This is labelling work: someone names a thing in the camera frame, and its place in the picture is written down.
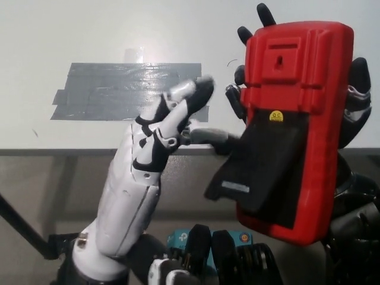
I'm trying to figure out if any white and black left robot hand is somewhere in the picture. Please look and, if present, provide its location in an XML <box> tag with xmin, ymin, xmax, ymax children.
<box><xmin>97</xmin><ymin>75</ymin><xmax>241</xmax><ymax>256</ymax></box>

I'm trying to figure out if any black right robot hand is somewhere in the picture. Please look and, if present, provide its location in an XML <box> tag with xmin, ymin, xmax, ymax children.
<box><xmin>224</xmin><ymin>2</ymin><xmax>380</xmax><ymax>229</ymax></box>

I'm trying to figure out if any red digital multimeter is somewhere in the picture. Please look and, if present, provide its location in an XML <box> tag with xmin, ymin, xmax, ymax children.
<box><xmin>204</xmin><ymin>21</ymin><xmax>356</xmax><ymax>246</ymax></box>

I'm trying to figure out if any black and teal robot torso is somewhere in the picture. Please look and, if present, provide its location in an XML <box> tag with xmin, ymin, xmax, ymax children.
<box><xmin>166</xmin><ymin>224</ymin><xmax>283</xmax><ymax>285</ymax></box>

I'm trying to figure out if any black floor tape patch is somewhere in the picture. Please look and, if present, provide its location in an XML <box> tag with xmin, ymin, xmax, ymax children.
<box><xmin>44</xmin><ymin>233</ymin><xmax>81</xmax><ymax>261</ymax></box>

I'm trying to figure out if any black diagonal table brace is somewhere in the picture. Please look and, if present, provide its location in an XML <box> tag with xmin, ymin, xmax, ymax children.
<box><xmin>0</xmin><ymin>192</ymin><xmax>50</xmax><ymax>259</ymax></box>

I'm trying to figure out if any large grey duct tape patch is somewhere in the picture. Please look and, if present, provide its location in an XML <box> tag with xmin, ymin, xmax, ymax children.
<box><xmin>49</xmin><ymin>61</ymin><xmax>210</xmax><ymax>122</ymax></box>

